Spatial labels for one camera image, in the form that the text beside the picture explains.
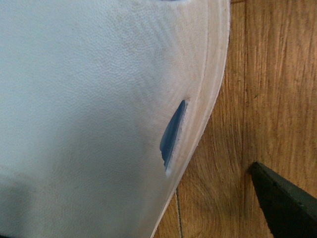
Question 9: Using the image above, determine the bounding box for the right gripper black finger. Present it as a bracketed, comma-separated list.
[250, 162, 317, 238]

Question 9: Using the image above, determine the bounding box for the light blue slide slipper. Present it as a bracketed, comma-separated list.
[0, 0, 230, 238]

